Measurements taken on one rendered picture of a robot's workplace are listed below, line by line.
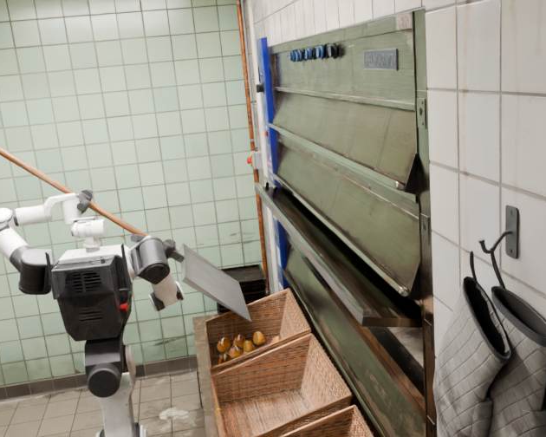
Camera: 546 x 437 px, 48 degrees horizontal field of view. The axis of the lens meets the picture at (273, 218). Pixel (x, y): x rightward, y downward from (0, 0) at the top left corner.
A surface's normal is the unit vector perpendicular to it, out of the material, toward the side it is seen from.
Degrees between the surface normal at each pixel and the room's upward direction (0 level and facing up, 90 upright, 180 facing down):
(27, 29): 90
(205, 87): 90
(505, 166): 90
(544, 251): 90
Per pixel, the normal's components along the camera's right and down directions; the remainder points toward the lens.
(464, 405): -0.92, 0.18
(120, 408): 0.13, -0.05
